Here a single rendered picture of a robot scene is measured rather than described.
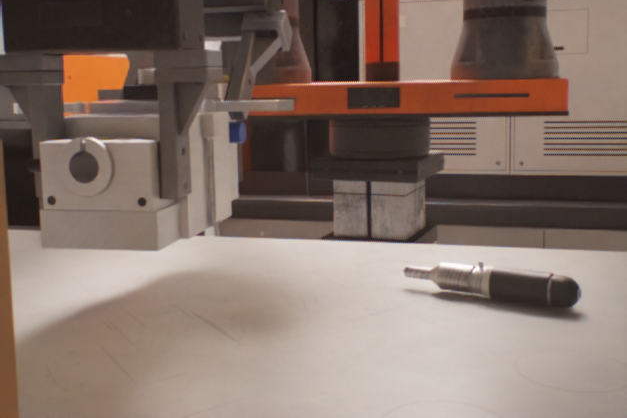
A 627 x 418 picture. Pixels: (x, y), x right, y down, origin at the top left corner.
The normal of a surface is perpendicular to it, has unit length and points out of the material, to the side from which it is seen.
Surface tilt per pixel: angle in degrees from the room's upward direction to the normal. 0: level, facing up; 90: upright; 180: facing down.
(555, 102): 90
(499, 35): 72
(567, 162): 90
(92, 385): 0
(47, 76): 90
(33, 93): 90
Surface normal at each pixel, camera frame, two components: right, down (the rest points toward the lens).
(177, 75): -0.22, 0.12
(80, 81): 0.96, 0.01
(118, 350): -0.02, -0.99
